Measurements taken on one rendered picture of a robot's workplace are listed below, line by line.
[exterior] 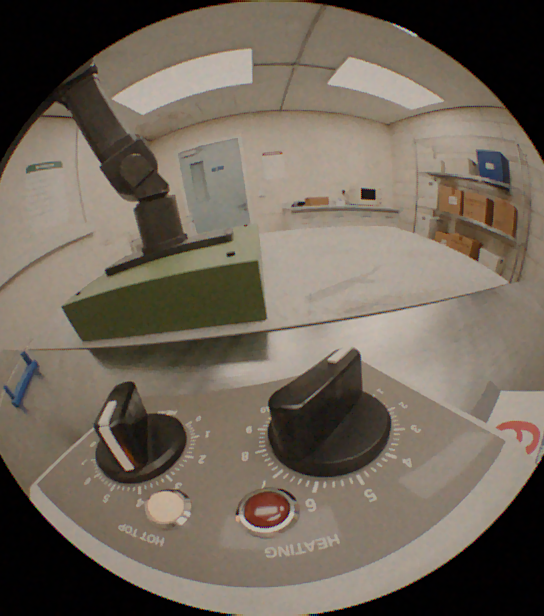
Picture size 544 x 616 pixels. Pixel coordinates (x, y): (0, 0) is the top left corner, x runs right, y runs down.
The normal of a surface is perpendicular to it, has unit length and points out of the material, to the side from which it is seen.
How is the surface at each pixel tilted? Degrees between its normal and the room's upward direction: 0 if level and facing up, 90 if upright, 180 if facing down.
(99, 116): 89
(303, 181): 90
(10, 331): 90
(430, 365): 0
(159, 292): 90
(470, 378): 0
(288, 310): 0
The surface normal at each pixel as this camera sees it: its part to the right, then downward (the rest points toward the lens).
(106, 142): 0.47, 0.28
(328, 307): -0.11, -0.83
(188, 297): 0.07, 0.54
